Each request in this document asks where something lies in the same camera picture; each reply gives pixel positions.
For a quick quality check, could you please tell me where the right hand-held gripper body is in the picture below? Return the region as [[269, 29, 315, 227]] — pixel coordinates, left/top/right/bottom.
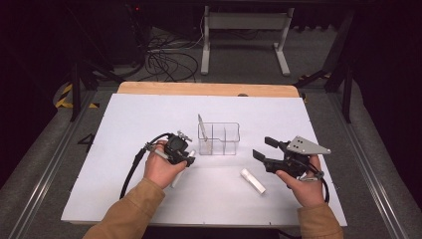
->
[[265, 135, 332, 179]]

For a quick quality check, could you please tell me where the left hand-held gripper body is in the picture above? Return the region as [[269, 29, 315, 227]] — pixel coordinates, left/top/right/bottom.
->
[[145, 129, 196, 167]]

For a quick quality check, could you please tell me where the white pen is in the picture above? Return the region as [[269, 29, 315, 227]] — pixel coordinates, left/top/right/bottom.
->
[[170, 149, 197, 189]]

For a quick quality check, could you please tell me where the clear plastic organizer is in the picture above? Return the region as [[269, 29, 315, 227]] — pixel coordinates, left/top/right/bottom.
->
[[197, 121, 241, 156]]

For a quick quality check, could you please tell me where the person's left hand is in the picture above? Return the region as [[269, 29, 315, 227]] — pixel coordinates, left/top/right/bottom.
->
[[142, 139, 189, 190]]

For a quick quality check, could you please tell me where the person's right hand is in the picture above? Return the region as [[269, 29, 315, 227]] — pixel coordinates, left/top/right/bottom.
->
[[275, 153, 326, 209]]

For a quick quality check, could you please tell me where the white eraser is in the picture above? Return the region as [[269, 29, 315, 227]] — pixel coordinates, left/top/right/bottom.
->
[[240, 167, 267, 195]]

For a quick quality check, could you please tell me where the white board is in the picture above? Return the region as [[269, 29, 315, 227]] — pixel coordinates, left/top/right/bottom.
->
[[60, 93, 348, 228]]

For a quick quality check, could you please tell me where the wooden table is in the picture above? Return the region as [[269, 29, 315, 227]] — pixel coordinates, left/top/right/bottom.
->
[[116, 81, 301, 99]]

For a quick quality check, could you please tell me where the black metal stand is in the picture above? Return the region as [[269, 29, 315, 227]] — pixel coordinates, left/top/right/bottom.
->
[[68, 3, 125, 122], [293, 9, 354, 124]]

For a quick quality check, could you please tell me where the yellow black floor tape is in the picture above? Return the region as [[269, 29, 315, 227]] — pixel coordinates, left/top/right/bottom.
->
[[54, 83, 101, 110]]

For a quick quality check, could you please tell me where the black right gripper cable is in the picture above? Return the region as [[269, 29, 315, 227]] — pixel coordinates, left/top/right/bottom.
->
[[298, 158, 330, 204]]

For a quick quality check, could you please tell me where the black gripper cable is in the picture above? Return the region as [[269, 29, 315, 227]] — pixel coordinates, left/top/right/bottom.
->
[[118, 132, 173, 200], [298, 158, 330, 204]]

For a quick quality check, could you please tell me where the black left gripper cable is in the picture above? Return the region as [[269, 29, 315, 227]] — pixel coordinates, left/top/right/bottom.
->
[[118, 132, 173, 200]]

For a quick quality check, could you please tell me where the metal floor rail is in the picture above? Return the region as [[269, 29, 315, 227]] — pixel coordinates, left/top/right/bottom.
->
[[8, 90, 98, 239], [326, 93, 410, 239]]

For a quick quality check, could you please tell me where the bundle of black floor cables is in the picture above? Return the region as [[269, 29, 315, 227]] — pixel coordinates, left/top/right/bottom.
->
[[137, 31, 200, 84]]

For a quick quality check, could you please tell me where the white desk frame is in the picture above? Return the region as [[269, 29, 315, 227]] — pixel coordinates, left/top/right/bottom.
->
[[200, 5, 296, 77]]

